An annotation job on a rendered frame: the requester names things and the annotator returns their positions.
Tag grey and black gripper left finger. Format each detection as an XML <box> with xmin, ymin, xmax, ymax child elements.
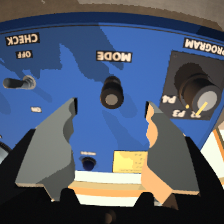
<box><xmin>0</xmin><ymin>97</ymin><xmax>78</xmax><ymax>224</ymax></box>

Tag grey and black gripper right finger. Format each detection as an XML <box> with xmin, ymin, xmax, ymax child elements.
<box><xmin>141</xmin><ymin>101</ymin><xmax>224</xmax><ymax>224</ymax></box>

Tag blue control panel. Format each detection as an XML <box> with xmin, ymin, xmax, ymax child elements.
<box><xmin>0</xmin><ymin>12</ymin><xmax>224</xmax><ymax>174</ymax></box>

